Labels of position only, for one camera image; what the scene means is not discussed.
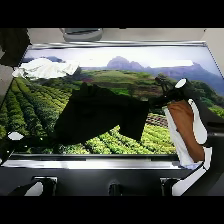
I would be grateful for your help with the black T-shirt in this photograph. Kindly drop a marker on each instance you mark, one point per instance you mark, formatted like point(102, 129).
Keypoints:
point(95, 115)

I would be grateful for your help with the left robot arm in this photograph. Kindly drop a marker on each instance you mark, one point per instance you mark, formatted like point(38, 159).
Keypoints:
point(15, 136)

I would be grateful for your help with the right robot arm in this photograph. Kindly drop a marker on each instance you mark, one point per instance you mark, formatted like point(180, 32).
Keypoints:
point(197, 124)

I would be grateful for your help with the brown garment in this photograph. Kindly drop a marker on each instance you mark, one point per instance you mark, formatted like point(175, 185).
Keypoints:
point(184, 124)

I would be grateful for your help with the black garment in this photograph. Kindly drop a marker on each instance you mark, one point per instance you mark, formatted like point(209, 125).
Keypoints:
point(13, 45)

